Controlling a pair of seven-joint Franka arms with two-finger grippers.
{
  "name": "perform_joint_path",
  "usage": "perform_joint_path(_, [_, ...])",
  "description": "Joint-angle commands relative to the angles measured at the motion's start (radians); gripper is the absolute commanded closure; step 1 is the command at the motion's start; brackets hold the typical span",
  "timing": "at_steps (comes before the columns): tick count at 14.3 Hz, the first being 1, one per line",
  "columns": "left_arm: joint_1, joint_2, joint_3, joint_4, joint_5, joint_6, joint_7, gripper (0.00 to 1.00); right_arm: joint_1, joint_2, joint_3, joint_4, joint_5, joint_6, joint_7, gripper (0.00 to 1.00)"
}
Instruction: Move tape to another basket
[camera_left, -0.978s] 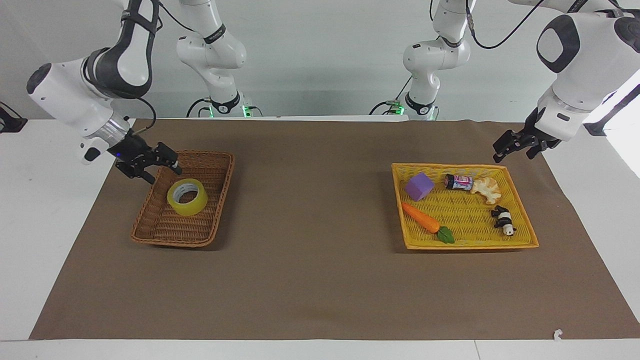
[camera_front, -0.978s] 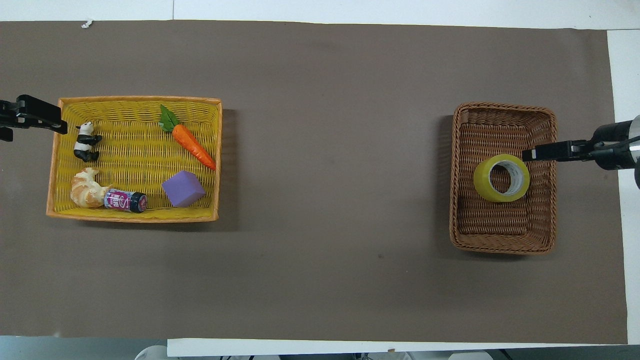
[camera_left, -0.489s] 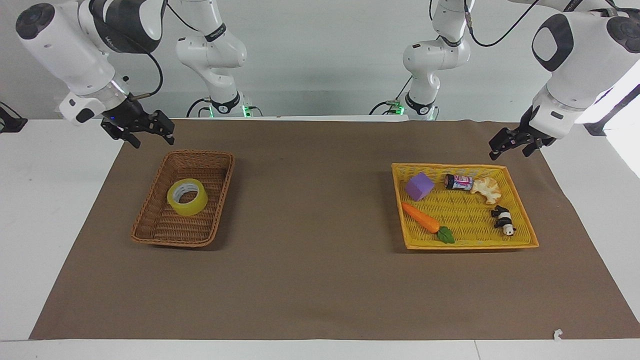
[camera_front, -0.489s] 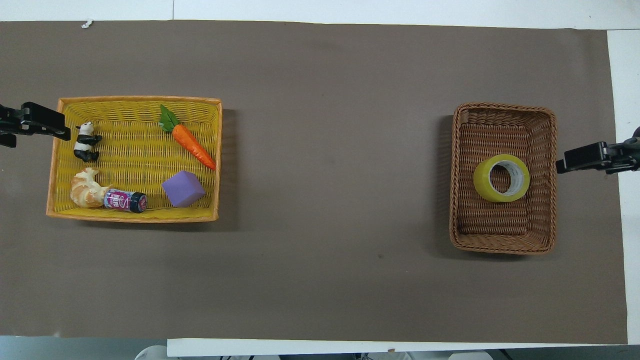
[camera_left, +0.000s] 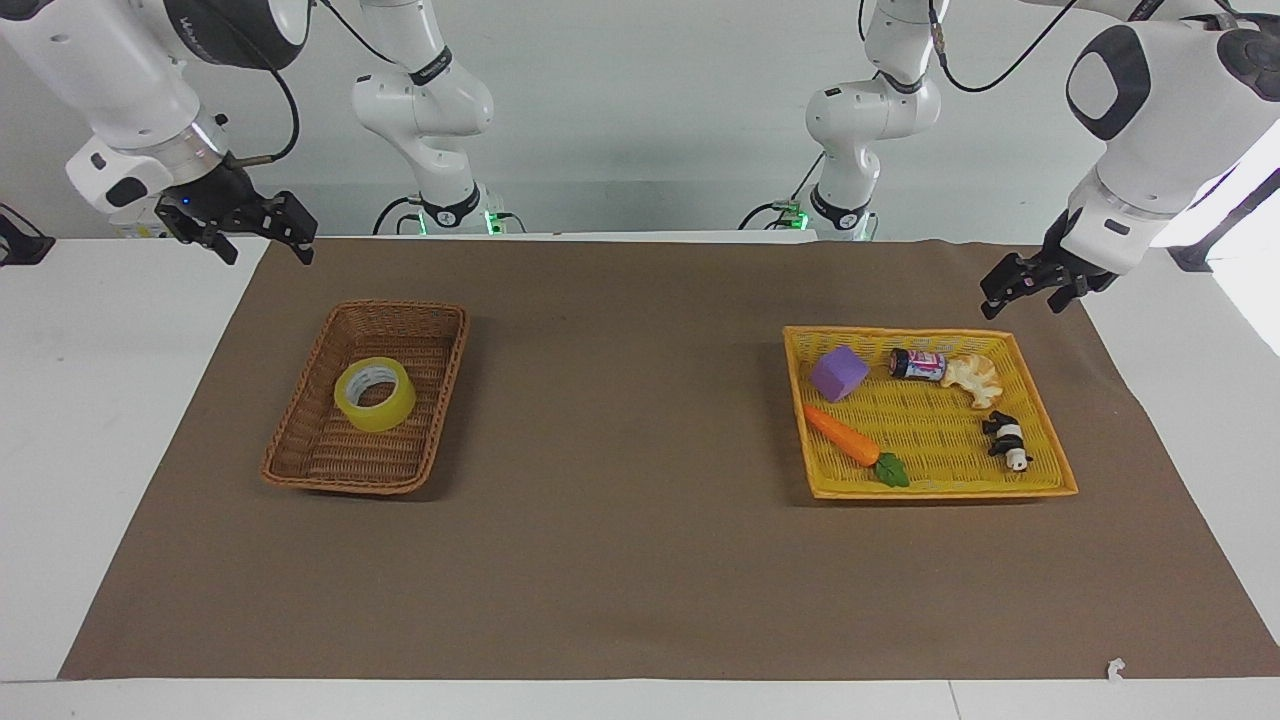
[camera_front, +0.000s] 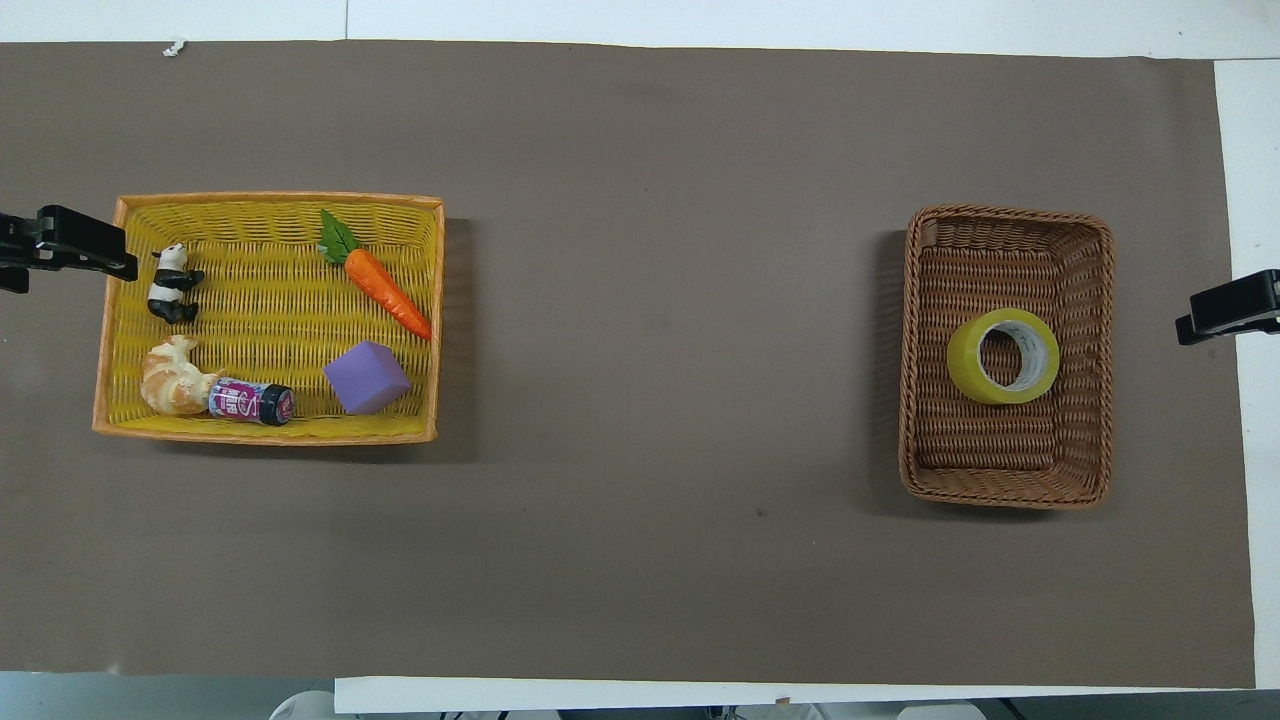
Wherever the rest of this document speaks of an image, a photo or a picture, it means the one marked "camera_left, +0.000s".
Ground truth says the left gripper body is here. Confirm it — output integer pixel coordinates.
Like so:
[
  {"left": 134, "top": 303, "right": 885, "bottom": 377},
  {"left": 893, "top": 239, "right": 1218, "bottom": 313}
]
[{"left": 1040, "top": 209, "right": 1092, "bottom": 282}]

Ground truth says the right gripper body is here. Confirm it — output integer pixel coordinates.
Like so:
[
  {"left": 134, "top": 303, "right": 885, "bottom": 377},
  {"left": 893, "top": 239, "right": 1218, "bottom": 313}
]
[{"left": 154, "top": 162, "right": 264, "bottom": 236}]

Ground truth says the brown wicker basket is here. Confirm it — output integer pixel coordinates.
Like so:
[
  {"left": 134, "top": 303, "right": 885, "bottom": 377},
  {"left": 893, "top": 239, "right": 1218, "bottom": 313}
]
[{"left": 260, "top": 300, "right": 471, "bottom": 496}]

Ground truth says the black stand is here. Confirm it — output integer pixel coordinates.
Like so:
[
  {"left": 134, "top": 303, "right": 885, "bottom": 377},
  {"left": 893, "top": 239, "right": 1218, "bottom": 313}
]
[
  {"left": 1168, "top": 168, "right": 1280, "bottom": 273},
  {"left": 0, "top": 204, "right": 57, "bottom": 268}
]

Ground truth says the toy panda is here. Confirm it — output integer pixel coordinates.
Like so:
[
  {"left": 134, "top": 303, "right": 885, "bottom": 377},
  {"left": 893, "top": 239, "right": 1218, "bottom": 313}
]
[{"left": 981, "top": 411, "right": 1033, "bottom": 473}]

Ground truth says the black cable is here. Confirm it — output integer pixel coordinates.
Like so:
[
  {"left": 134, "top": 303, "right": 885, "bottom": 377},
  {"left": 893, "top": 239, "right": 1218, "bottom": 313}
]
[
  {"left": 927, "top": 0, "right": 1083, "bottom": 95},
  {"left": 222, "top": 62, "right": 302, "bottom": 169},
  {"left": 317, "top": 0, "right": 413, "bottom": 68},
  {"left": 739, "top": 150, "right": 828, "bottom": 232},
  {"left": 372, "top": 196, "right": 423, "bottom": 237}
]

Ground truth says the toy bread piece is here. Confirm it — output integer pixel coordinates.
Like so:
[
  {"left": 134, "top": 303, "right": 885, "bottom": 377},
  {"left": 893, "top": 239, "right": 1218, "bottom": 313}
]
[{"left": 945, "top": 353, "right": 1003, "bottom": 411}]

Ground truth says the orange toy carrot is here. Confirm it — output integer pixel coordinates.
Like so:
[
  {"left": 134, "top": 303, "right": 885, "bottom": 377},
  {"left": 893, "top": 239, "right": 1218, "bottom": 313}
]
[{"left": 803, "top": 404, "right": 911, "bottom": 489}]

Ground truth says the yellow woven basket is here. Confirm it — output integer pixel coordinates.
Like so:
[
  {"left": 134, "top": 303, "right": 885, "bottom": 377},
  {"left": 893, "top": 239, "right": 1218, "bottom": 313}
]
[{"left": 782, "top": 325, "right": 1079, "bottom": 500}]

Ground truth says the purple cube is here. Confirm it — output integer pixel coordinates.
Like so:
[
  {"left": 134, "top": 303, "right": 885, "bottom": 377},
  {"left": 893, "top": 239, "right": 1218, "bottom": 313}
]
[{"left": 810, "top": 346, "right": 870, "bottom": 403}]

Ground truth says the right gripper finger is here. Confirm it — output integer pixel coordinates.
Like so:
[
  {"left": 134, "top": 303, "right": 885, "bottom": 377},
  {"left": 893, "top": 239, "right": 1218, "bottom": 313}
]
[
  {"left": 159, "top": 214, "right": 240, "bottom": 267},
  {"left": 249, "top": 189, "right": 320, "bottom": 267}
]

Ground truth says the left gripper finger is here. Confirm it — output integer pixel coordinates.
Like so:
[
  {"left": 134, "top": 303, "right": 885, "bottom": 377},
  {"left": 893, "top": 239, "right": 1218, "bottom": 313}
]
[
  {"left": 1046, "top": 271, "right": 1119, "bottom": 315},
  {"left": 979, "top": 252, "right": 1052, "bottom": 322}
]

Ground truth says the yellow tape roll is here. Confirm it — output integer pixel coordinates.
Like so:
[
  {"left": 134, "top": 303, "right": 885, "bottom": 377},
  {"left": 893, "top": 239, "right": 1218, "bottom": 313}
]
[{"left": 333, "top": 356, "right": 418, "bottom": 433}]

